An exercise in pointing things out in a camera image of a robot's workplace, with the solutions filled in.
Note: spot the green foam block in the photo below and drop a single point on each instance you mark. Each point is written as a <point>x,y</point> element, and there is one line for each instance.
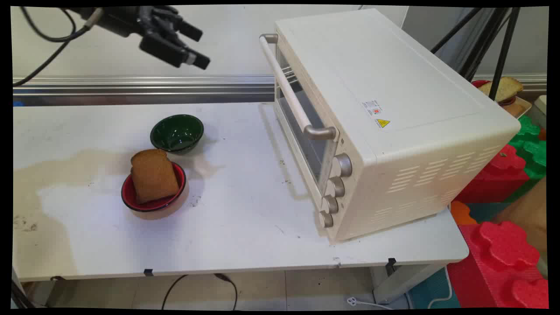
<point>533,153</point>

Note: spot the dark green bowl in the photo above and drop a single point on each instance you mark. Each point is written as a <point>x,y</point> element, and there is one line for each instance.
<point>177,131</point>

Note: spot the white table leg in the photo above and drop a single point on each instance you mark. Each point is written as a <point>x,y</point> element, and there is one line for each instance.
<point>402,284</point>

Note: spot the red and green foam mats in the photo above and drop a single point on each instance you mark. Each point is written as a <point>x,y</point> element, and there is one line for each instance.
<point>503,267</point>

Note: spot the small red foam block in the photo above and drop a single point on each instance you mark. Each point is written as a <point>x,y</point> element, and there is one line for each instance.
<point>498,179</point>

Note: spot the brown cardboard panel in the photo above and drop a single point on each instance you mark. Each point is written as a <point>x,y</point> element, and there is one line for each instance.
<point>531,214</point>

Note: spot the beige tray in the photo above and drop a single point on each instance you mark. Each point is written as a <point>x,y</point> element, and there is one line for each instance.
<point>523,107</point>

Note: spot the aluminium rail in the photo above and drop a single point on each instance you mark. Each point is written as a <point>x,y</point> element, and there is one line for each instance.
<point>131,87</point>

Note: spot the red bowl with black rim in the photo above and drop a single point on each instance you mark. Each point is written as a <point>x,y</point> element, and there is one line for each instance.
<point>153,208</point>

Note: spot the black tripod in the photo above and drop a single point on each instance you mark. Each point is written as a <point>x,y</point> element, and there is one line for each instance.
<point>501,57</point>

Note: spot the brown bread slice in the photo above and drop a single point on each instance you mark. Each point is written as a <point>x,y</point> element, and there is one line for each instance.
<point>153,175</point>

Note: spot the orange foam piece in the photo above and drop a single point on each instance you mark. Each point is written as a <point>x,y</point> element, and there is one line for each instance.
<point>461,213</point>

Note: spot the cream toaster oven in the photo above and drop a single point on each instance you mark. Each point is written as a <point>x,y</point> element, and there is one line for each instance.
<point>415,109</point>

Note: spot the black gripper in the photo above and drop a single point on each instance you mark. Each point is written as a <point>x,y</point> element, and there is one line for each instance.
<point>120,19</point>

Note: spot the light toast slice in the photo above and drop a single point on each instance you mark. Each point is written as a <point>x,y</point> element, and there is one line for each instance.
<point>507,87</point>

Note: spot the teal floor mat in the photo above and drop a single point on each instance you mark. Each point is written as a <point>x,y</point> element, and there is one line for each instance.
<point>431,293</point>

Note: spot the silver oven knob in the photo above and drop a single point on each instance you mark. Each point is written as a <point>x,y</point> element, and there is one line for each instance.
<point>343,165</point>
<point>337,187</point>
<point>326,219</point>
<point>330,204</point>

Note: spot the teal foam piece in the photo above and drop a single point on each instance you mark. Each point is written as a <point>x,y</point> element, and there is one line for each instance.
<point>488,211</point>

